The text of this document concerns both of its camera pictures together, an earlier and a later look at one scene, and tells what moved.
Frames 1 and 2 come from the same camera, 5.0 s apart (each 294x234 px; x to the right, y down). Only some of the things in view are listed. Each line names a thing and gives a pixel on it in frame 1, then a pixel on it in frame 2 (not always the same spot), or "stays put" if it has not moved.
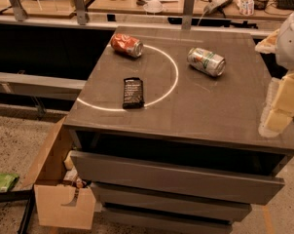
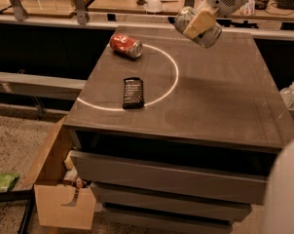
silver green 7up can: (207, 61) -> (184, 17)
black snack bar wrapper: (133, 94) stays put
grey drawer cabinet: (166, 127) stays put
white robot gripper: (291, 44) -> (222, 0)
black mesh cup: (260, 2) stays put
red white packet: (245, 7) stays put
